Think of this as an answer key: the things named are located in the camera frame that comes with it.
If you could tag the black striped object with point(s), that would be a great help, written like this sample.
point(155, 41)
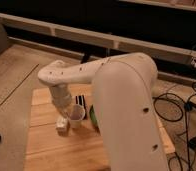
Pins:
point(80, 100)

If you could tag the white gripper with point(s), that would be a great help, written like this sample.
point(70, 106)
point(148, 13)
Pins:
point(62, 99)

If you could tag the green bowl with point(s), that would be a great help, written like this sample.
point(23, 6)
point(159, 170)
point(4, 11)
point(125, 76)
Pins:
point(93, 117)

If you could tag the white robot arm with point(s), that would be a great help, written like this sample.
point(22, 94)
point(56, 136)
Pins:
point(122, 100)

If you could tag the long white rail frame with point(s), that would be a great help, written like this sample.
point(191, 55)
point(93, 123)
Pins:
point(159, 51)

